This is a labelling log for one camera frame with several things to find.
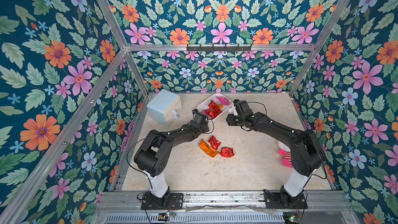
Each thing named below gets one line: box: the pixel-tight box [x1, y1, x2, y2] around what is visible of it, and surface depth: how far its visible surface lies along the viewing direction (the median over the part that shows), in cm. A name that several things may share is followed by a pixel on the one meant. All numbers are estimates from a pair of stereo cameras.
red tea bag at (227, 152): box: [219, 146, 235, 159], surface depth 88 cm
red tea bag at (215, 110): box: [207, 99, 222, 118], surface depth 104 cm
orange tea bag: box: [199, 138, 220, 158], surface depth 92 cm
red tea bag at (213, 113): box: [203, 108, 223, 120], surface depth 103 cm
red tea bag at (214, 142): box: [207, 134, 222, 150], surface depth 93 cm
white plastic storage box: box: [196, 93, 233, 121], surface depth 107 cm
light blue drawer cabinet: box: [146, 89, 183, 127], surface depth 98 cm
